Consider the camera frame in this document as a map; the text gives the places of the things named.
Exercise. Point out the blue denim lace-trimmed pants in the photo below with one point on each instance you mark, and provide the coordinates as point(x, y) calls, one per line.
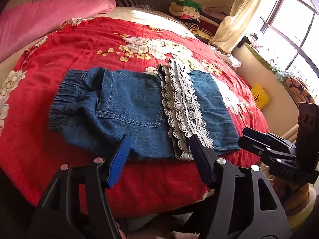
point(93, 109)

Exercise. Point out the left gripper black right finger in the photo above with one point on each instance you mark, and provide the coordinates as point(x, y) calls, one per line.
point(204, 159)

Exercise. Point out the pink quilt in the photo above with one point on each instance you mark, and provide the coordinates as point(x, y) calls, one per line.
point(27, 22)

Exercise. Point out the window frame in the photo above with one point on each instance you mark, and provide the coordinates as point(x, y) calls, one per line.
point(289, 35)

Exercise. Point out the green fleece sleeve forearm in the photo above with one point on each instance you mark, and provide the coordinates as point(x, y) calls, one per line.
point(295, 221)

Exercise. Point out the right hand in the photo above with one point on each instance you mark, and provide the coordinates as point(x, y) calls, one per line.
point(291, 194)

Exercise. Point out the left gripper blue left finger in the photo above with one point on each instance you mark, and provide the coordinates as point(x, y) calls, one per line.
point(118, 160)

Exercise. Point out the striped dark pillow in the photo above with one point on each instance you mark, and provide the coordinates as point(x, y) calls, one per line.
point(132, 3)

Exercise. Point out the stack of folded clothes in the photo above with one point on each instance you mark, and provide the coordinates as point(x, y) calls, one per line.
point(202, 22)

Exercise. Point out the yellow paper bag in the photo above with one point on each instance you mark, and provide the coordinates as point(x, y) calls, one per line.
point(260, 97)

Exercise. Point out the cream curtain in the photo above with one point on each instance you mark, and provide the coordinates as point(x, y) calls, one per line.
point(232, 28)

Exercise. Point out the red floral blanket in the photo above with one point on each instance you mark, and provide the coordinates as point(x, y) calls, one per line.
point(31, 153)

